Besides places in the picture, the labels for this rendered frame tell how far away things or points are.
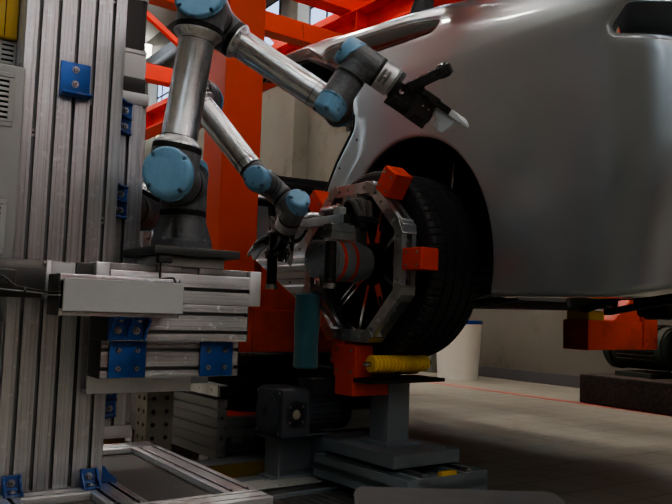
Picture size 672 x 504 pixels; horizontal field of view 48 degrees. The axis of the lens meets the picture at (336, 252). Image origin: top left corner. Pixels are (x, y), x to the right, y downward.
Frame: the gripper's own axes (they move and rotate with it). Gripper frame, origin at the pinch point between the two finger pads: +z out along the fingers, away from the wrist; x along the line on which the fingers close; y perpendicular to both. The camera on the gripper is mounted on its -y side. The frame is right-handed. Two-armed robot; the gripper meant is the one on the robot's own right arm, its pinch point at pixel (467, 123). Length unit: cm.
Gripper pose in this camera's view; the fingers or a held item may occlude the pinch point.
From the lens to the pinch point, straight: 187.1
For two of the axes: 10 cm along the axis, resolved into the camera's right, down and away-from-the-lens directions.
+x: -0.5, 2.3, -9.7
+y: -5.5, 8.0, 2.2
